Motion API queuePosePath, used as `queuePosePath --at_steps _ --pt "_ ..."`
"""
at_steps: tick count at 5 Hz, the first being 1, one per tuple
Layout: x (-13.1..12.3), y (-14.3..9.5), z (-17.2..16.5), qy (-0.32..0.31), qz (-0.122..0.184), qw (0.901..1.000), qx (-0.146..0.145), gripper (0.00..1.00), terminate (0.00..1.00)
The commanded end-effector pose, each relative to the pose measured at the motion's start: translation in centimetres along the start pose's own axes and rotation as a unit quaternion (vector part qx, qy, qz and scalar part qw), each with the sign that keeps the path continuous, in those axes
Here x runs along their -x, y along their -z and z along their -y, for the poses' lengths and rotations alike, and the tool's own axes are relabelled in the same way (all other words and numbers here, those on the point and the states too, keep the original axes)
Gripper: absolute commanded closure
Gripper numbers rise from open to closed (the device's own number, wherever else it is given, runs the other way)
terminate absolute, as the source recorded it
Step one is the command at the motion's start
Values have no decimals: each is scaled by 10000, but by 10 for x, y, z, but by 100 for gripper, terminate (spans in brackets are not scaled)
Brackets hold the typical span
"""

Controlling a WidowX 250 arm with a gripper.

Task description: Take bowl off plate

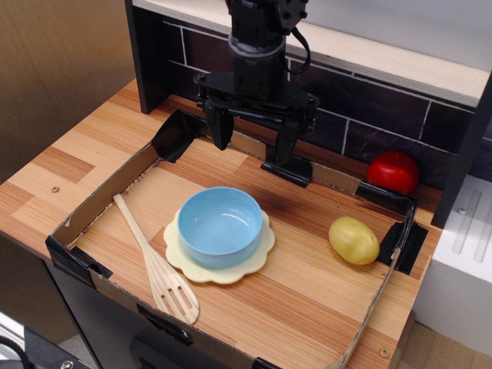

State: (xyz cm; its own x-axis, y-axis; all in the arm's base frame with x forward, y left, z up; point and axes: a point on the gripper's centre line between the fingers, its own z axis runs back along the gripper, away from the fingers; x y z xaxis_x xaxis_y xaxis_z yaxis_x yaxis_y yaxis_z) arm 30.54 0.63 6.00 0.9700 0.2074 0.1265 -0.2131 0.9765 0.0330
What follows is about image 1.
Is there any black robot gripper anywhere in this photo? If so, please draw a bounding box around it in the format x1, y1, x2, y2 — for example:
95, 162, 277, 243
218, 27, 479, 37
194, 52, 319, 165

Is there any light blue bowl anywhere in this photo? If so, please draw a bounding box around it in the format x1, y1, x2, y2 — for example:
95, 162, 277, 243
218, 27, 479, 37
178, 187, 263, 269

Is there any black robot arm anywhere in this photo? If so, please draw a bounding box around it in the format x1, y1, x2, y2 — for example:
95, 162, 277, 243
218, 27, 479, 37
194, 1, 320, 165

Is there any cream scalloped plate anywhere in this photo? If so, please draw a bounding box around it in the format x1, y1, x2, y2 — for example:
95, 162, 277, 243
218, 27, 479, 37
163, 211, 275, 284

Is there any brick pattern backsplash panel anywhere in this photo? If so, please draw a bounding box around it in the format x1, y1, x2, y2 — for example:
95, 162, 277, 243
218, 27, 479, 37
125, 1, 491, 227

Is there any red toy tomato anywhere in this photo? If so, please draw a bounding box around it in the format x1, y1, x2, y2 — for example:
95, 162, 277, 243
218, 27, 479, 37
367, 151, 420, 194

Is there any yellow toy potato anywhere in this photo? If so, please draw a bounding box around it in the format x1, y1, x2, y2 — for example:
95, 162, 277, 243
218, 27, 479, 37
328, 216, 380, 265

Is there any wooden slotted spatula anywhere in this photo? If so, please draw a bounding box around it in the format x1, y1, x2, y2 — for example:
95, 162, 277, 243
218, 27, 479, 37
113, 194, 200, 324

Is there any cardboard tray border with tape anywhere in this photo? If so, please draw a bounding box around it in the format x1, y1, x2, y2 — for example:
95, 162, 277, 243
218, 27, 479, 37
46, 111, 424, 368

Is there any white toy sink unit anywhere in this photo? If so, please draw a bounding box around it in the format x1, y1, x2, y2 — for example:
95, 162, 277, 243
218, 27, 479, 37
413, 176, 491, 355

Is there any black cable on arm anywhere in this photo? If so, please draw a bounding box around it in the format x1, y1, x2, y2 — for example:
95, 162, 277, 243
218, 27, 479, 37
287, 25, 311, 75

